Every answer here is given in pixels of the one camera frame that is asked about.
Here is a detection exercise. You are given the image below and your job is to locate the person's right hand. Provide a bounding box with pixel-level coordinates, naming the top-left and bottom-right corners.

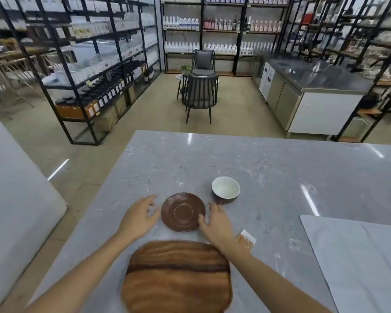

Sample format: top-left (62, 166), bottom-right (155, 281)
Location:
top-left (198, 202), bottom-right (244, 255)

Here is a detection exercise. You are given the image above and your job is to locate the person's left hand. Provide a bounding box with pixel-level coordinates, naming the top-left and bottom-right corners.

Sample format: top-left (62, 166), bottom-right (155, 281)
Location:
top-left (117, 194), bottom-right (161, 241)

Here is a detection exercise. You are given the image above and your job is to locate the person's right forearm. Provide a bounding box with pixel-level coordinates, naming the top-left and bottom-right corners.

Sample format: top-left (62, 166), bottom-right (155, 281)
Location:
top-left (220, 239), bottom-right (333, 313)

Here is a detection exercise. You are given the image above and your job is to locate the person's left forearm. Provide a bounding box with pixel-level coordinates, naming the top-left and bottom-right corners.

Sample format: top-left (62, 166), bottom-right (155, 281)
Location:
top-left (22, 229), bottom-right (136, 313)

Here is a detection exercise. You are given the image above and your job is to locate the brown ceramic saucer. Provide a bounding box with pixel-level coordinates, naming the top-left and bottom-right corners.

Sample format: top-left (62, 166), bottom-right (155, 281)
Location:
top-left (161, 192), bottom-right (206, 233)

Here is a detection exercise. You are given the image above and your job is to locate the brown sugar packet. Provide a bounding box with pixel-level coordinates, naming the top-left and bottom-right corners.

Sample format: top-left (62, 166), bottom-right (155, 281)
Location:
top-left (238, 229), bottom-right (257, 251)

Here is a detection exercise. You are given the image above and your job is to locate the wooden serving tray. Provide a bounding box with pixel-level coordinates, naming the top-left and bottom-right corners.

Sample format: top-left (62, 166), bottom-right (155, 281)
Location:
top-left (121, 240), bottom-right (233, 313)

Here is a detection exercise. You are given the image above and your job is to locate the cardboard box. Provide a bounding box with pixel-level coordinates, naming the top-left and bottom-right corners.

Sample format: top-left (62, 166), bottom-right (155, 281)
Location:
top-left (113, 94), bottom-right (130, 120)
top-left (94, 106), bottom-right (118, 133)

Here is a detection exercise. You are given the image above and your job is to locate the dark slatted chair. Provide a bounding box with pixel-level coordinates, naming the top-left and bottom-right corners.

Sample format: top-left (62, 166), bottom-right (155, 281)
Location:
top-left (181, 75), bottom-right (220, 125)

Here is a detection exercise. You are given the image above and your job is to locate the row of dark jars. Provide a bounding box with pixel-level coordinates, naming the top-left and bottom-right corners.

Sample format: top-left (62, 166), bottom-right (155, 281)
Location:
top-left (55, 61), bottom-right (155, 120)

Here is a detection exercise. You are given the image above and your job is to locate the small round white table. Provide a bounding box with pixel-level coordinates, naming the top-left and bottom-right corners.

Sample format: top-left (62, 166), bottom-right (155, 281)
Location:
top-left (176, 74), bottom-right (192, 100)

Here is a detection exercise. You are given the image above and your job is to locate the white under-counter appliance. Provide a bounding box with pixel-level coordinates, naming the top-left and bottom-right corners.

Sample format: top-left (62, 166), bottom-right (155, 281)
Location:
top-left (259, 61), bottom-right (276, 102)

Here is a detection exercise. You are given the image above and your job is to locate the grey cushioned chair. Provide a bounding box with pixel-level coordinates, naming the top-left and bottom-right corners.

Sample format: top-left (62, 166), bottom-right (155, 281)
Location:
top-left (191, 50), bottom-right (216, 77)

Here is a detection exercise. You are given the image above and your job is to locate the white cloth sheet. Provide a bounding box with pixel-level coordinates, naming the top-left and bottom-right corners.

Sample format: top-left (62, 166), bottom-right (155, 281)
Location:
top-left (299, 215), bottom-right (391, 313)

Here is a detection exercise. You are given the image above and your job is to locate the stainless steel counter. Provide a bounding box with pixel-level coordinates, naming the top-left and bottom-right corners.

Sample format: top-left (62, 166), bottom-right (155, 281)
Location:
top-left (252, 58), bottom-right (376, 141)

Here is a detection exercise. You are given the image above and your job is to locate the black metal shelf with bottles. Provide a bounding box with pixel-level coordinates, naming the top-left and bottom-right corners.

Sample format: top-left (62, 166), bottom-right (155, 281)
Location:
top-left (159, 0), bottom-right (293, 77)

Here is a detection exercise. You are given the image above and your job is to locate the black metal shelf with jars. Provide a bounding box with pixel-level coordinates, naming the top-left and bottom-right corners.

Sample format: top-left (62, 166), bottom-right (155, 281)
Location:
top-left (0, 0), bottom-right (162, 146)

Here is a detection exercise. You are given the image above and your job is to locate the light wooden chair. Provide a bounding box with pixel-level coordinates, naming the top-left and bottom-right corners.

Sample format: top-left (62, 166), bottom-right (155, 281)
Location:
top-left (0, 57), bottom-right (37, 122)

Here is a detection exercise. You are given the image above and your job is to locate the row of pink and white bottles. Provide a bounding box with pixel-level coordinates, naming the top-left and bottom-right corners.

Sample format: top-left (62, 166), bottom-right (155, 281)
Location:
top-left (163, 15), bottom-right (282, 32)

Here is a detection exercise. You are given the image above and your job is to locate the black metal shelf with crockery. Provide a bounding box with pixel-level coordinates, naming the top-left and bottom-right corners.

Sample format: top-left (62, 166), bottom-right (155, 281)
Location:
top-left (286, 0), bottom-right (391, 143)

